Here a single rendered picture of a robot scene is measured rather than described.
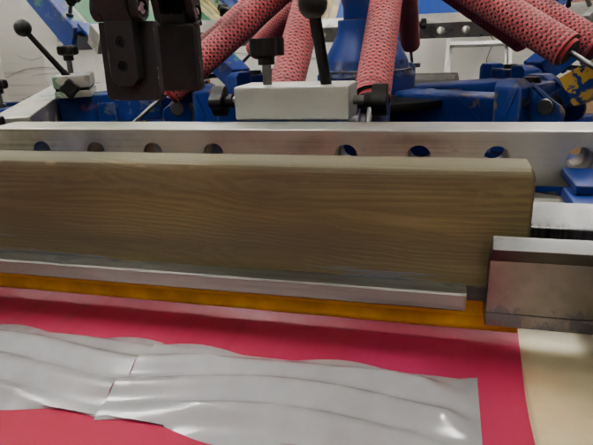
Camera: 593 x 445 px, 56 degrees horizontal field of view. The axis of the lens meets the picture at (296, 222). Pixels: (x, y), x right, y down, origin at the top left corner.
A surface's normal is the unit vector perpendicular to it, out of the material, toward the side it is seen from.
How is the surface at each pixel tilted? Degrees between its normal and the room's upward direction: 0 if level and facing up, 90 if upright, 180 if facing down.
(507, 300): 90
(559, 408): 0
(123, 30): 89
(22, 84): 90
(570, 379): 0
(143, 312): 0
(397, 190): 90
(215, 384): 30
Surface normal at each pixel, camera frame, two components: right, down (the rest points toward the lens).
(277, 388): -0.14, -0.62
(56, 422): -0.04, -0.94
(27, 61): -0.25, 0.32
